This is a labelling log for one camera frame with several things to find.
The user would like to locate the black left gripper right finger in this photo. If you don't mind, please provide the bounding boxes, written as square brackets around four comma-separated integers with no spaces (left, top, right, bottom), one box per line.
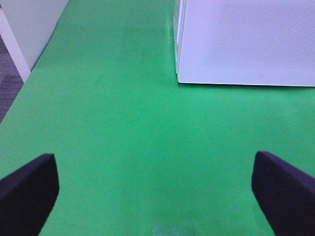
[252,151,315,236]

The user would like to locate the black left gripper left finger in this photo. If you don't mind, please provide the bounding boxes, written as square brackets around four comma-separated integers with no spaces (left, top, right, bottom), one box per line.
[0,153,60,236]

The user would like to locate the white microwave door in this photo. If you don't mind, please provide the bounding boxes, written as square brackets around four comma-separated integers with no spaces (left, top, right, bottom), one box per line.
[177,0,315,87]

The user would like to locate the white microwave oven body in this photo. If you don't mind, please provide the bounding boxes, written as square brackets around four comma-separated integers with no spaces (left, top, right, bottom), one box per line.
[173,0,186,73]

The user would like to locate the white table leg post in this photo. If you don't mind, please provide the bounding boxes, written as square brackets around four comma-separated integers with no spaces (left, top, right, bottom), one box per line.
[0,8,31,83]

